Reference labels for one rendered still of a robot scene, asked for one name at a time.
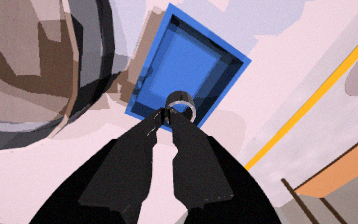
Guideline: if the blue open crate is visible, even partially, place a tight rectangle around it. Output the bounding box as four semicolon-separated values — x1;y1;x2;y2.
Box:
125;3;252;128

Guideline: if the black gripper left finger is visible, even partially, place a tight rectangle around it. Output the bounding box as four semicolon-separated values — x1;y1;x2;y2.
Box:
29;107;165;224

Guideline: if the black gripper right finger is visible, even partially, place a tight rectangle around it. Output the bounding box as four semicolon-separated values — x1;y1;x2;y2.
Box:
168;107;282;224

